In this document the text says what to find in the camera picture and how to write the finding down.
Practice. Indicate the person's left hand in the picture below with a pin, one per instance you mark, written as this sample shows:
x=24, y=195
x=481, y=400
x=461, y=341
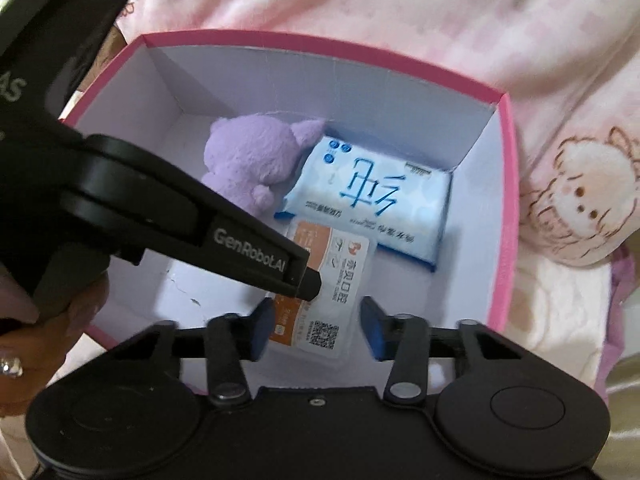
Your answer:
x=30, y=360

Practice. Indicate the clear orange-label floss box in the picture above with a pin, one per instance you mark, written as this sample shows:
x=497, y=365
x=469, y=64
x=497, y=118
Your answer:
x=340, y=280

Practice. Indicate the pink cardboard box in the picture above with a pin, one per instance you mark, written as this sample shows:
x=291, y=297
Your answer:
x=400, y=110

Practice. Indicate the lilac cloth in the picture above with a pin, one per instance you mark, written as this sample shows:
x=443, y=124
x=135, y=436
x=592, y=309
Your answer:
x=622, y=310

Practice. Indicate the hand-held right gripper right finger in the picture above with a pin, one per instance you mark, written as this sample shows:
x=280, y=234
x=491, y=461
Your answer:
x=372, y=327

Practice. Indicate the blue tissue pack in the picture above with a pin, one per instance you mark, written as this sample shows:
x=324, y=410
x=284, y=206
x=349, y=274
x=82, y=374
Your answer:
x=375, y=200

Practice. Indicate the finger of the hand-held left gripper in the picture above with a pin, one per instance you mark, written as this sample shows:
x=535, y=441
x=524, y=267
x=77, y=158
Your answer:
x=305, y=285

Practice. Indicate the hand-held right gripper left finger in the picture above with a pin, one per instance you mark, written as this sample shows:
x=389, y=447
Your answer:
x=262, y=327

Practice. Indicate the purple plush toy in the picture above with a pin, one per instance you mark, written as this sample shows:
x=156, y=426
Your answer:
x=245, y=160

